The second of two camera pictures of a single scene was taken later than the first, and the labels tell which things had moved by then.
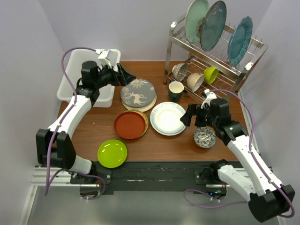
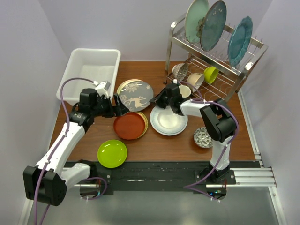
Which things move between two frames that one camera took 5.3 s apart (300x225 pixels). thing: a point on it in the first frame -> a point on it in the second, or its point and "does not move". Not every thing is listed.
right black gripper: [191, 110] -> [158, 99]
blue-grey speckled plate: [213, 25] does not move
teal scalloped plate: [239, 40] does not move
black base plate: [154, 177] does not move
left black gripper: [124, 78] -> [120, 109]
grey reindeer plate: [138, 93] does not move
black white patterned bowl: [204, 137] does not move
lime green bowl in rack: [210, 74] does not move
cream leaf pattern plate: [144, 108] -> [126, 82]
